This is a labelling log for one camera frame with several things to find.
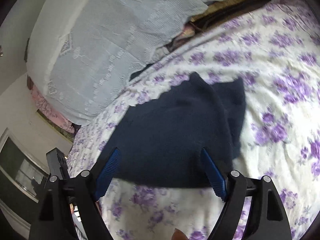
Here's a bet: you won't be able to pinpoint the navy knit sweater yellow trim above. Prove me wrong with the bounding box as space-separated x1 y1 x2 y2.
104 73 246 188

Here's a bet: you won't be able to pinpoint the fingertip of a hand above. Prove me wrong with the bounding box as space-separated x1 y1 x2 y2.
171 229 188 240

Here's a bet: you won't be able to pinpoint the dark glass-front cabinet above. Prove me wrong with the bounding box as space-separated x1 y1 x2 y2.
1 129 48 239

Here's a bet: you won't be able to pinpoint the pink floral folded fabric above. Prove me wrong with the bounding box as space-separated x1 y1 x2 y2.
27 75 81 140

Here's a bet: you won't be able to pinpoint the pale blue lace cover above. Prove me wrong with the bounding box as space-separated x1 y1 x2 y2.
27 0 221 125

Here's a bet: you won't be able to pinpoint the stacked brown folded fabrics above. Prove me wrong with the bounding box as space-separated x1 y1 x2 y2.
154 0 270 60

